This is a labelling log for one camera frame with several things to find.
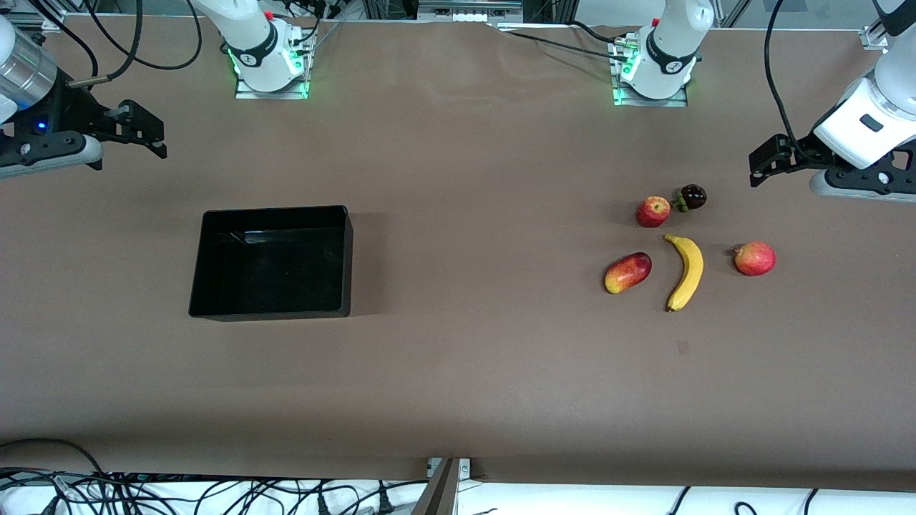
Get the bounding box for white power strip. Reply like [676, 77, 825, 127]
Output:
[418, 0, 525, 24]

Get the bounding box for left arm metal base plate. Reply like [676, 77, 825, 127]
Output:
[608, 34, 689, 109]

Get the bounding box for black plastic box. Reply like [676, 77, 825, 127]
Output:
[188, 205, 354, 320]

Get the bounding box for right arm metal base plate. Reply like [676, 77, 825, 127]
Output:
[234, 27, 316, 100]

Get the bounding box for metal table edge bracket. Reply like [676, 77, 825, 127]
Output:
[427, 458, 473, 481]

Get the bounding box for dark purple mangosteen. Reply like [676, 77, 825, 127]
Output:
[673, 184, 708, 213]

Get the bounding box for small red apple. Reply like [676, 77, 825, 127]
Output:
[636, 196, 672, 229]

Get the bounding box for dark slanted post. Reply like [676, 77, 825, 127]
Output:
[411, 458, 460, 515]

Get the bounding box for red yellow mango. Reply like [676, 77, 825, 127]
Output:
[604, 252, 653, 295]

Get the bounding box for tangled black floor cables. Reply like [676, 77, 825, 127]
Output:
[0, 438, 401, 515]

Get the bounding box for yellow banana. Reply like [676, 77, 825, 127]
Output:
[663, 233, 705, 313]

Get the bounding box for black cable across table edge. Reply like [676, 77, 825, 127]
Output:
[494, 20, 639, 59]

